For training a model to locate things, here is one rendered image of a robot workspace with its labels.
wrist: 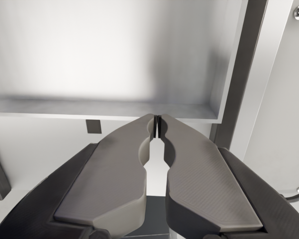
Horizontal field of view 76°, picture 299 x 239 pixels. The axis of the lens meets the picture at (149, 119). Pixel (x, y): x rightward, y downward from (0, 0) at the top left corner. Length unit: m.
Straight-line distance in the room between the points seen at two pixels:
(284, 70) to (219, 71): 1.12
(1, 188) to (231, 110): 0.30
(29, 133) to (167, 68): 0.18
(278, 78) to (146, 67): 1.14
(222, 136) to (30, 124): 0.22
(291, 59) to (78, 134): 1.18
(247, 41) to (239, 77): 0.03
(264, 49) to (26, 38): 0.22
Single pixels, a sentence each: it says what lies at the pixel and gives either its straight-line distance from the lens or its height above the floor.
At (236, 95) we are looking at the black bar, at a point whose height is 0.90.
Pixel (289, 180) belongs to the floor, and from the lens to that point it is 1.79.
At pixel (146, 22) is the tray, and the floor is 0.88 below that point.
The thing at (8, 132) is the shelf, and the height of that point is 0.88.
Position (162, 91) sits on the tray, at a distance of 0.20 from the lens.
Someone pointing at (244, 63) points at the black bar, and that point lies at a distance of 0.19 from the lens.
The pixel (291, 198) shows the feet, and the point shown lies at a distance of 1.75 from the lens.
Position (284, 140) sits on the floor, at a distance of 1.52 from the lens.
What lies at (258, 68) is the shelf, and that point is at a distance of 0.22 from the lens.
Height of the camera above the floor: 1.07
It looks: 62 degrees down
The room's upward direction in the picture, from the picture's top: 175 degrees counter-clockwise
